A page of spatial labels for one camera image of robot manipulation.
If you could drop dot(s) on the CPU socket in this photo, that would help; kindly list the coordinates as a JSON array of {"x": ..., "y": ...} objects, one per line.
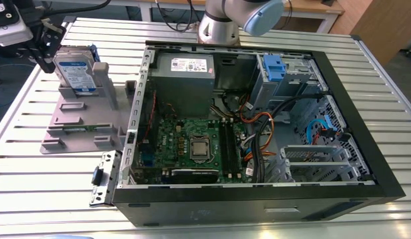
[{"x": 192, "y": 156}]

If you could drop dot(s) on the black graphics card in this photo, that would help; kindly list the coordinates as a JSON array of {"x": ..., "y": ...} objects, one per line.
[{"x": 191, "y": 174}]

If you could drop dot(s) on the metal disk bay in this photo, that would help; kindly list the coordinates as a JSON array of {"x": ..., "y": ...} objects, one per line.
[{"x": 311, "y": 149}]

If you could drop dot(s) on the wooden cabinet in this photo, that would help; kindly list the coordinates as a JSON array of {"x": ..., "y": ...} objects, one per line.
[{"x": 384, "y": 25}]

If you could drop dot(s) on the metal drive cage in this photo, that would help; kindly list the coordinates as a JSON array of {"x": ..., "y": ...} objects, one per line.
[{"x": 291, "y": 84}]

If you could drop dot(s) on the blue plastic drive latch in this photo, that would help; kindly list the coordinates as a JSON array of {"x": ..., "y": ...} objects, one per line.
[{"x": 272, "y": 67}]

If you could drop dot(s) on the hard disk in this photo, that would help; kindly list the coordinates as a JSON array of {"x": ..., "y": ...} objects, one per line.
[{"x": 74, "y": 72}]

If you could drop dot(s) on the green RAM stick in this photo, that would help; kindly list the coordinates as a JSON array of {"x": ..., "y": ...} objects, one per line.
[{"x": 78, "y": 128}]

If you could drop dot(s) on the black open PC case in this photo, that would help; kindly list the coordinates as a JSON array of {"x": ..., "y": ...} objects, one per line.
[{"x": 224, "y": 206}]

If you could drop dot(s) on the green motherboard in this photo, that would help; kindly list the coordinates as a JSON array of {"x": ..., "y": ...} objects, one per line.
[{"x": 172, "y": 129}]

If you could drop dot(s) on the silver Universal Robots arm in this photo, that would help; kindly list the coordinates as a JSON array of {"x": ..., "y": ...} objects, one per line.
[{"x": 217, "y": 30}]

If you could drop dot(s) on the silver CPU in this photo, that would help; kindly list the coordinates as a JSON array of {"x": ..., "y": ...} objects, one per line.
[{"x": 200, "y": 149}]

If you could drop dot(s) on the metal expansion slot latch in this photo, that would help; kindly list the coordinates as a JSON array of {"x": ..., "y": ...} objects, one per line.
[{"x": 108, "y": 174}]

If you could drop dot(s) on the grey power supply unit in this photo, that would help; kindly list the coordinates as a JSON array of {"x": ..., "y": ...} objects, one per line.
[{"x": 181, "y": 94}]

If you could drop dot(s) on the grey parts rack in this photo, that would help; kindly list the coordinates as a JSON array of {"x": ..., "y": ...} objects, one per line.
[{"x": 92, "y": 117}]

